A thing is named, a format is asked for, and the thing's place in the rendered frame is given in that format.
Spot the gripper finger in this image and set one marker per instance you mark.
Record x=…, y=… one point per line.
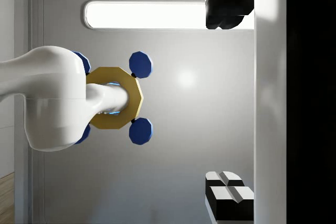
x=231, y=1
x=231, y=208

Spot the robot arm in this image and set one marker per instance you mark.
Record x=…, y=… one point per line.
x=52, y=90

